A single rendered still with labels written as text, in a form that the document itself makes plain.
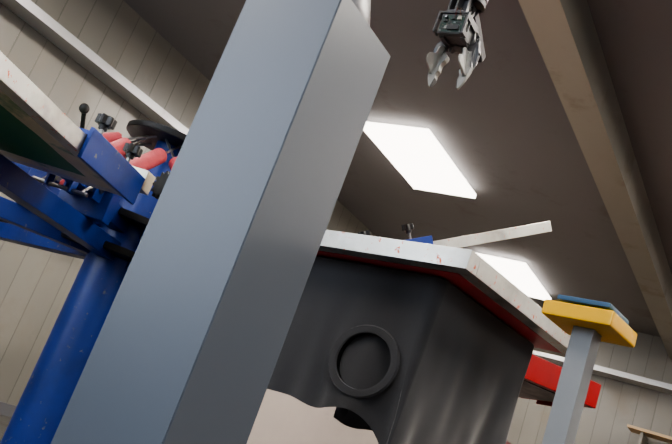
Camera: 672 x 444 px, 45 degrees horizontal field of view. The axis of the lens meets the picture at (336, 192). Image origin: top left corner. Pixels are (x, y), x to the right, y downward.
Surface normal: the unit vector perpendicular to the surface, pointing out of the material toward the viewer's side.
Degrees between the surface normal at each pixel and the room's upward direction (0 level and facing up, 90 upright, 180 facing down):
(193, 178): 90
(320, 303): 92
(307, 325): 95
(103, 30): 90
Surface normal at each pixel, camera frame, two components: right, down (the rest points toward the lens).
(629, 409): -0.43, -0.41
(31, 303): 0.84, 0.15
